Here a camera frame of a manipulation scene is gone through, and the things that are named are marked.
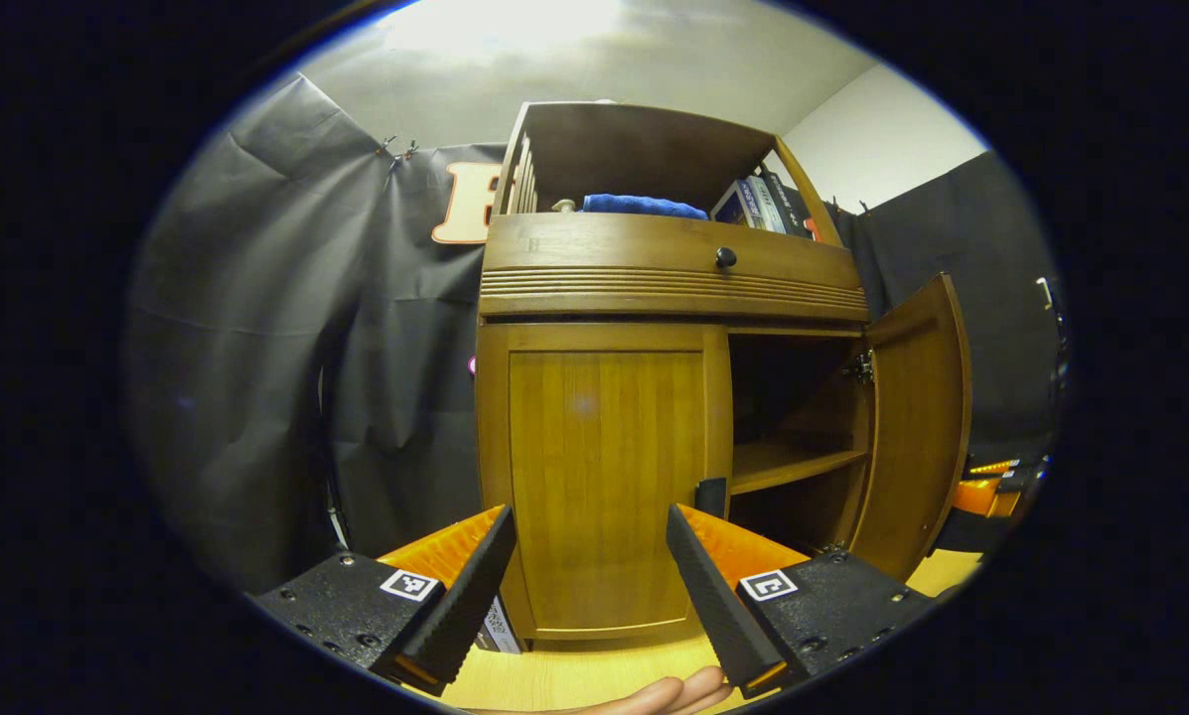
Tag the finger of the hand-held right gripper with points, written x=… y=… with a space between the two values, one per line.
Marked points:
x=981 y=497
x=991 y=467

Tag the dark blue book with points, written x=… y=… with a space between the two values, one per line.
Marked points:
x=731 y=206

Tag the black book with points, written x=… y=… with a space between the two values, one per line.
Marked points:
x=791 y=207

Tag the blue folded towel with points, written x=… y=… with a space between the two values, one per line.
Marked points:
x=644 y=206

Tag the wooden double-door shoe cabinet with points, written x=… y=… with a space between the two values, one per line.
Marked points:
x=654 y=268

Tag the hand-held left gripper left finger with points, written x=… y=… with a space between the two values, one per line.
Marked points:
x=455 y=616

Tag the black drawer knob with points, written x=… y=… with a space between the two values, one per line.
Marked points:
x=725 y=257

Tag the grey book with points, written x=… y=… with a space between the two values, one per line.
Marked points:
x=765 y=204

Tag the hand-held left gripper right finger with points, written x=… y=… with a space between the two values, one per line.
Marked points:
x=718 y=606

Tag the black backdrop cloth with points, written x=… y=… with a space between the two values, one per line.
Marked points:
x=256 y=348

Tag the wooden shoe cabinet door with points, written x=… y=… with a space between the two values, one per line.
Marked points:
x=604 y=477
x=912 y=427

